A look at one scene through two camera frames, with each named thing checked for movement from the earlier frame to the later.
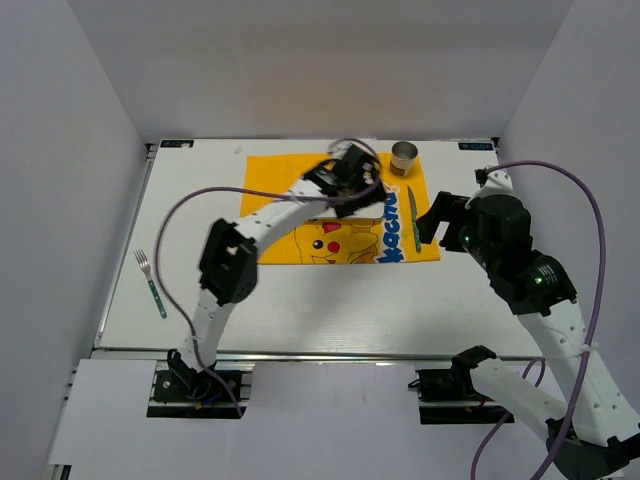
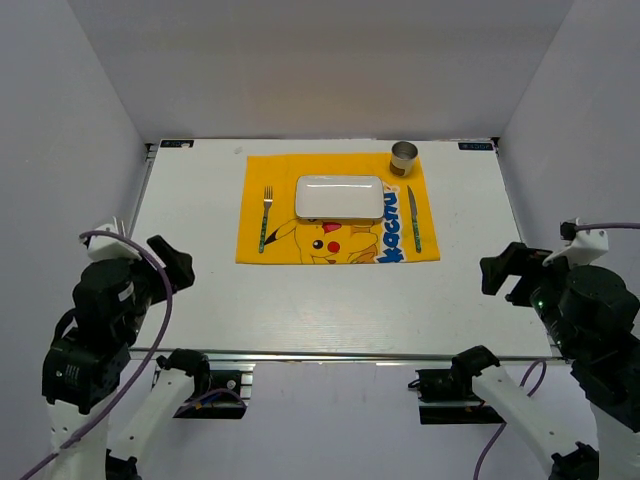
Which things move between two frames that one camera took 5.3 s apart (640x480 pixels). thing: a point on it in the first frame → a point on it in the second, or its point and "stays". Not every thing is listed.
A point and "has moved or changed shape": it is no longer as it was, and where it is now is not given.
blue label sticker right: (475, 146) stays
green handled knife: (413, 209) stays
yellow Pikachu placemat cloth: (325, 240) stays
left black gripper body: (356, 187) → (143, 274)
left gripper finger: (342, 207) → (158, 291)
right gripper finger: (452, 237) → (522, 292)
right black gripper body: (479, 249) → (558, 327)
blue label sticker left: (177, 144) stays
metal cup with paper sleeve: (403, 155) stays
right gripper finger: (444, 208) → (515, 260)
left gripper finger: (377, 195) → (177, 264)
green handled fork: (146, 268) has moved or changed shape
